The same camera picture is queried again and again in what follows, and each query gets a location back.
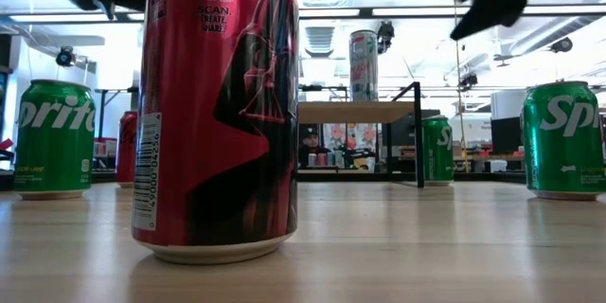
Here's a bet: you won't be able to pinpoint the tall white slim can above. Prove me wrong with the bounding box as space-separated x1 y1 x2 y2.
348 28 381 103

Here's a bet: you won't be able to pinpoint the green Sprite can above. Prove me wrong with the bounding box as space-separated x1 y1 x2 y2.
421 114 455 187
12 79 98 202
520 80 606 202

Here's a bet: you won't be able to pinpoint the wooden shelf black metal legs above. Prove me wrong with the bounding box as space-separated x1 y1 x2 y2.
296 80 426 189

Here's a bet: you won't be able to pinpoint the black legged table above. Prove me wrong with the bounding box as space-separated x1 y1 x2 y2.
93 85 139 141

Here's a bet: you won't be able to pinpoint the black monitor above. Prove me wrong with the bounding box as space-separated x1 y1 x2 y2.
490 116 524 155

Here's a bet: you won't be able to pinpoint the red can black print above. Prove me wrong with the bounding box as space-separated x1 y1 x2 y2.
116 110 139 189

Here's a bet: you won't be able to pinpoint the red black Darth Vader can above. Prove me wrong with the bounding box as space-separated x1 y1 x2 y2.
131 0 300 266

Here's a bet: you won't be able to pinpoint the floral printed poster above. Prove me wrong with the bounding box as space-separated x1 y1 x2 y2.
322 122 380 152

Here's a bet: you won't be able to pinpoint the person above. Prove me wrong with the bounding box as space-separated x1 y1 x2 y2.
297 123 332 169

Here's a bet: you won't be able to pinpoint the thin hanging cord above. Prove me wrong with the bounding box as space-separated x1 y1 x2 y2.
449 0 472 174

